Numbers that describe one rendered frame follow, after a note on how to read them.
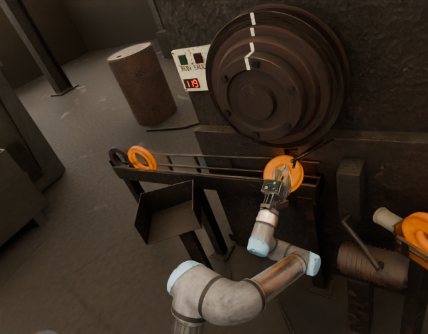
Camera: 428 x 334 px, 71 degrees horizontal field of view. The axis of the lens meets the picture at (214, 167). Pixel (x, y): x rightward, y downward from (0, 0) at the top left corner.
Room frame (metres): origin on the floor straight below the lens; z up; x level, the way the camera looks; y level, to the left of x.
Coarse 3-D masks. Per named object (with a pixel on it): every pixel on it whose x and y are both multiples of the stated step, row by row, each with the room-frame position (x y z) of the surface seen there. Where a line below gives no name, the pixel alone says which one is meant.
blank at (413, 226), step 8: (416, 216) 0.51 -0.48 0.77; (424, 216) 0.50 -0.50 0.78; (408, 224) 0.52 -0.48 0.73; (416, 224) 0.50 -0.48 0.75; (424, 224) 0.48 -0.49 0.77; (408, 232) 0.52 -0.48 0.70; (416, 232) 0.50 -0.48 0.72; (408, 240) 0.52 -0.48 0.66; (416, 240) 0.50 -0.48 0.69; (424, 240) 0.49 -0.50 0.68; (424, 248) 0.47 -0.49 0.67
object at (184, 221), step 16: (144, 192) 1.17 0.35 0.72; (160, 192) 1.16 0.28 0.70; (176, 192) 1.15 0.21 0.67; (192, 192) 1.04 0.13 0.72; (144, 208) 1.12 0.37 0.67; (160, 208) 1.16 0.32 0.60; (176, 208) 1.12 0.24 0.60; (192, 208) 0.94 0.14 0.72; (144, 224) 1.05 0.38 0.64; (160, 224) 1.06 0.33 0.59; (176, 224) 1.02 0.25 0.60; (192, 224) 0.97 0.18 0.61; (144, 240) 0.97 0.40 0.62; (160, 240) 0.96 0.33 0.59; (192, 240) 1.01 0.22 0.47; (192, 256) 1.02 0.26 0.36; (224, 272) 1.13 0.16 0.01
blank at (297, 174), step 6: (282, 156) 0.97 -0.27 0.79; (288, 156) 0.95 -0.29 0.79; (270, 162) 0.98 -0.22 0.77; (276, 162) 0.96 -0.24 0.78; (282, 162) 0.95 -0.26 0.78; (288, 162) 0.93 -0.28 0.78; (270, 168) 0.96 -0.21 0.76; (294, 168) 0.90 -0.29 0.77; (300, 168) 0.88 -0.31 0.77; (264, 174) 0.95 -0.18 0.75; (270, 174) 0.94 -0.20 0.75; (294, 174) 0.88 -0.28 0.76; (300, 174) 0.86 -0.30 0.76; (294, 180) 0.86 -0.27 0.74; (300, 180) 0.85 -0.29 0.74; (294, 186) 0.84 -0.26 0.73
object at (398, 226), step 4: (408, 216) 0.56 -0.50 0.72; (400, 220) 0.55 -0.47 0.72; (396, 224) 0.55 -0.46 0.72; (400, 224) 0.55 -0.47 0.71; (396, 228) 0.54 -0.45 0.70; (400, 228) 0.54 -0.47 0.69; (396, 232) 0.54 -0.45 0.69; (400, 232) 0.54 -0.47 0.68; (396, 240) 0.54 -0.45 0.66; (396, 244) 0.54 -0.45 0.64; (396, 248) 0.53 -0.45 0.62
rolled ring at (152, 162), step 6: (132, 150) 1.54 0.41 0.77; (138, 150) 1.50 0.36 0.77; (144, 150) 1.50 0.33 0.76; (132, 156) 1.57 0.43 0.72; (144, 156) 1.49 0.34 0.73; (150, 156) 1.48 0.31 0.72; (132, 162) 1.58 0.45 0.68; (138, 162) 1.58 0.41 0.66; (150, 162) 1.47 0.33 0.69; (150, 168) 1.49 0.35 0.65
